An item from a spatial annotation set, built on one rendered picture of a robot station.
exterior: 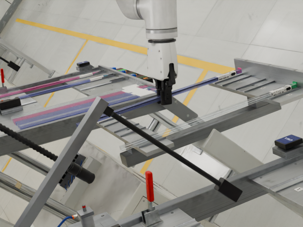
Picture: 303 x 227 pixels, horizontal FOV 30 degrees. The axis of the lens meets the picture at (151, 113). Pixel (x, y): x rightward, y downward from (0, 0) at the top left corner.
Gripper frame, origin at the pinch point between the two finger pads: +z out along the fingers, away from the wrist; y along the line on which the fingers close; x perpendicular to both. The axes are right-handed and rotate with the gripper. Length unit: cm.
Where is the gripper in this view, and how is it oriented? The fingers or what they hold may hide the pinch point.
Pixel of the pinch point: (164, 96)
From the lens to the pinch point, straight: 153.5
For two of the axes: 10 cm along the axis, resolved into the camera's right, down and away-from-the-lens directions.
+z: 0.4, 9.7, 2.4
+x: 9.0, -1.4, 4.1
